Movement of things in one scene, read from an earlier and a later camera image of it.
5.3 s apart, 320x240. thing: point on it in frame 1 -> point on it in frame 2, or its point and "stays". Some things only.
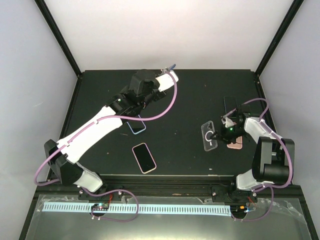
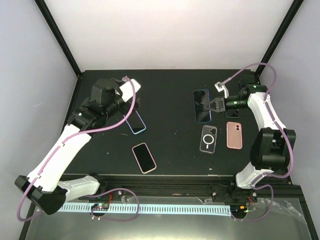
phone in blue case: [136, 126] stays
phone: [144, 158] stays
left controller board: [100, 206] stays
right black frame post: [286, 22] stays
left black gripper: [163, 95] -> [126, 107]
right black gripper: [222, 136] -> [220, 104]
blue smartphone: [172, 67] -> [201, 97]
